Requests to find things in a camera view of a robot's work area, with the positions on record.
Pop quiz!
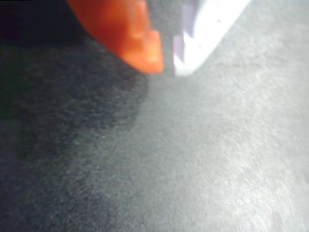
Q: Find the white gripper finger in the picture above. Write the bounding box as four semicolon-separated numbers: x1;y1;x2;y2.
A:
172;0;253;77

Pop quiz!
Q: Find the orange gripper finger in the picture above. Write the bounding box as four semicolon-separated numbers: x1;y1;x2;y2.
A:
66;0;165;74

